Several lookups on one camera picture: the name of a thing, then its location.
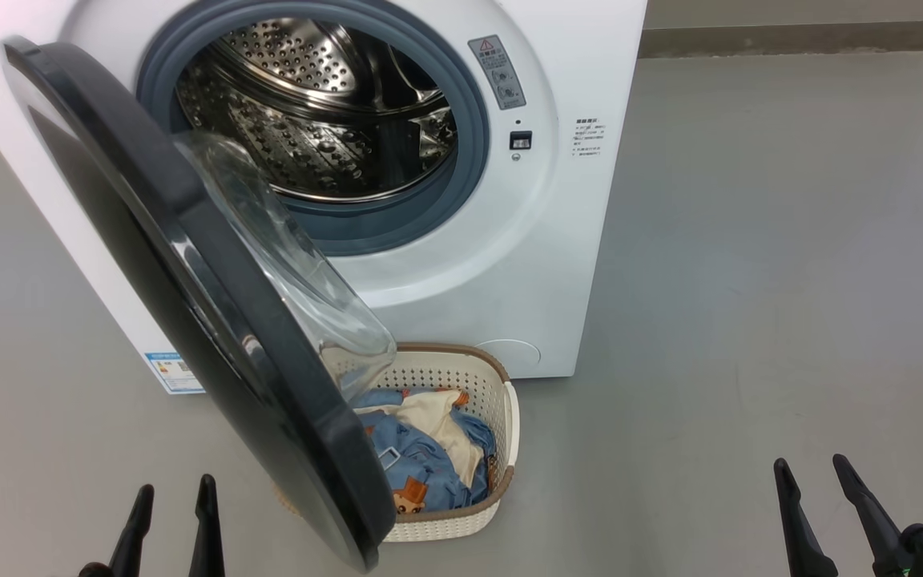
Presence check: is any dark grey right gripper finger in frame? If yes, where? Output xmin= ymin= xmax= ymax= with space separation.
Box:
xmin=774 ymin=458 xmax=839 ymax=577
xmin=832 ymin=454 xmax=907 ymax=577

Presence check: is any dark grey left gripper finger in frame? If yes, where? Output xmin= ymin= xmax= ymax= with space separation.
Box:
xmin=189 ymin=474 xmax=226 ymax=577
xmin=109 ymin=484 xmax=155 ymax=577

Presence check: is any dark round washer door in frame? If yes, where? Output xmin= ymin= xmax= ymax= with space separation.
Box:
xmin=1 ymin=36 xmax=398 ymax=574

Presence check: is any blue cartoon print garment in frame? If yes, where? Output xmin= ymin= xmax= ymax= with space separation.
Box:
xmin=353 ymin=389 xmax=498 ymax=514

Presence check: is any white front-load washing machine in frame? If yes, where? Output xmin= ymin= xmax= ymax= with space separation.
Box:
xmin=0 ymin=0 xmax=648 ymax=395

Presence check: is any stainless steel washing machine drum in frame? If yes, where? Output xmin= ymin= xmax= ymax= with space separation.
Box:
xmin=175 ymin=18 xmax=459 ymax=203

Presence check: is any blue energy label sticker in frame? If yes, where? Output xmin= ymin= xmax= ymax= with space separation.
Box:
xmin=143 ymin=351 xmax=206 ymax=395

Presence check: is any cream perforated laundry basket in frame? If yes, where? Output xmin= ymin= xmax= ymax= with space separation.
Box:
xmin=273 ymin=343 xmax=521 ymax=543

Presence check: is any round white filter cover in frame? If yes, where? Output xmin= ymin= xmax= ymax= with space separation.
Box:
xmin=474 ymin=339 xmax=542 ymax=371

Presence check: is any small printed text label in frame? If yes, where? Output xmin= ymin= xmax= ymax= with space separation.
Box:
xmin=570 ymin=118 xmax=608 ymax=159

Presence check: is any grey warning sticker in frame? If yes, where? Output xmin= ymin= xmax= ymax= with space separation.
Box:
xmin=468 ymin=34 xmax=526 ymax=111

